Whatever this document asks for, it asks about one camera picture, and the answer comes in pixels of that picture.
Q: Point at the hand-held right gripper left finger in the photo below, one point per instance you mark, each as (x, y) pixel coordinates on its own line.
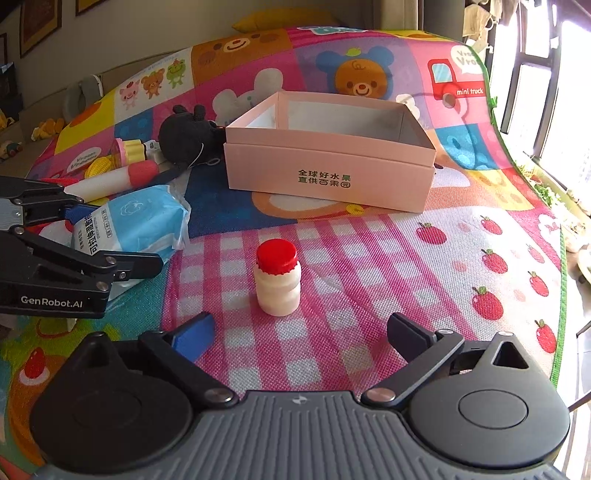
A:
(194, 334)

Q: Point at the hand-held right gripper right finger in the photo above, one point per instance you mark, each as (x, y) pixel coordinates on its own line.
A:
(408, 334)

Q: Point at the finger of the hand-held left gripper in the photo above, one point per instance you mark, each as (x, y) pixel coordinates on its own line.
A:
(46, 196)
(117, 266)

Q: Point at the blue white tissue pack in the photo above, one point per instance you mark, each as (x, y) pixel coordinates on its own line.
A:
(138, 221)

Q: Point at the white tube with red end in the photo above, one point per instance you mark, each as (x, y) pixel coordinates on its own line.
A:
(106, 181)

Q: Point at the white bottle with red cap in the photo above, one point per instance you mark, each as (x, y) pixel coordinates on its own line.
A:
(277, 295)

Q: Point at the pink yellow cupcake toy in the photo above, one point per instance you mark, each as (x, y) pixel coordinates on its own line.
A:
(131, 152)

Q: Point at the black plush toy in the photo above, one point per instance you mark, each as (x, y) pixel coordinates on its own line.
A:
(184, 136)

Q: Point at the pink cardboard box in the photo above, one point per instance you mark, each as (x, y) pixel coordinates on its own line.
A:
(323, 170)

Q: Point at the beige sofa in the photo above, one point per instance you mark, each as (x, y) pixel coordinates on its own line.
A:
(27, 150)

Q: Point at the small colourful toy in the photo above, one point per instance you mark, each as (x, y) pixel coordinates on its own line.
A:
(10, 150)

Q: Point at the yellow corn toy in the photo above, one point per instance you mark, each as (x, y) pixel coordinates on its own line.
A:
(99, 167)

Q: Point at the yellow orange plush toy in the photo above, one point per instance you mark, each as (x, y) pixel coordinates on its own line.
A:
(48, 129)

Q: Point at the colourful cartoon play mat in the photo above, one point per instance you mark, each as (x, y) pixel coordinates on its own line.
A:
(369, 258)

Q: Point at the yellow bag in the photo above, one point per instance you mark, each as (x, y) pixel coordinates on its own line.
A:
(4, 120)

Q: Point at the grey neck pillow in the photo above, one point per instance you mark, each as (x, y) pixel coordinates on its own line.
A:
(74, 99)

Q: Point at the green potted plants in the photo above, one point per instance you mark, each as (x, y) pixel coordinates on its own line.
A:
(549, 194)

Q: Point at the yellow pillow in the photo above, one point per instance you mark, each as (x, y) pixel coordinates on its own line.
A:
(286, 21)

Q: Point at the hanging white clothes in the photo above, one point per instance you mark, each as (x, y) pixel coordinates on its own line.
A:
(478, 25)

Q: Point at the red gold picture frame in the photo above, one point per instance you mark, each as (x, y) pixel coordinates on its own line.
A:
(39, 25)
(90, 4)

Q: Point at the dark window frame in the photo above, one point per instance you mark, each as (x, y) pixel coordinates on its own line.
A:
(511, 69)

